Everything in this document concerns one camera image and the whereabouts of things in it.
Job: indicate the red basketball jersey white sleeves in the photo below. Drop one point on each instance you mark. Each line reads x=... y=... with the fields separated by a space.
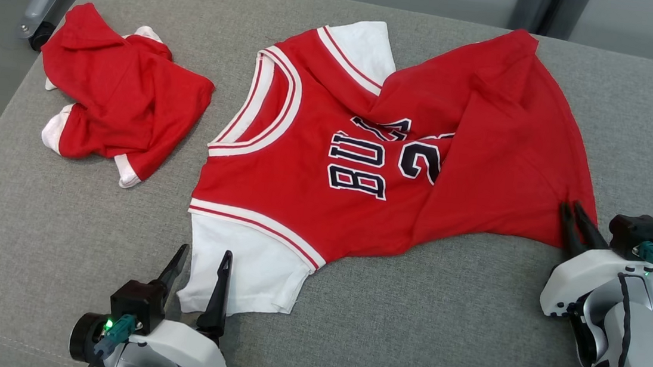
x=312 y=206

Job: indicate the red shorts white side stripe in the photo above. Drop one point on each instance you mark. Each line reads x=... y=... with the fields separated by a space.
x=130 y=104

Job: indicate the teal left camera connector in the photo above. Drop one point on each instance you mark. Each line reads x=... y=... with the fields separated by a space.
x=119 y=330

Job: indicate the black chair caster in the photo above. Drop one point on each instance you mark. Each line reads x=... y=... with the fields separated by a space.
x=42 y=37

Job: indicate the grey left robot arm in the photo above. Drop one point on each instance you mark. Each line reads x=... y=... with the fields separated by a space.
x=138 y=366

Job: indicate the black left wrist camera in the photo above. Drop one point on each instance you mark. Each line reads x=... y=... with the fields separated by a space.
x=138 y=303

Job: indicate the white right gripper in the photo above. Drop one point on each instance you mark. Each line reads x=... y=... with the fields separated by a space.
x=584 y=274

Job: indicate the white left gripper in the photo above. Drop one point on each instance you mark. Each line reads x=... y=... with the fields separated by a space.
x=190 y=353

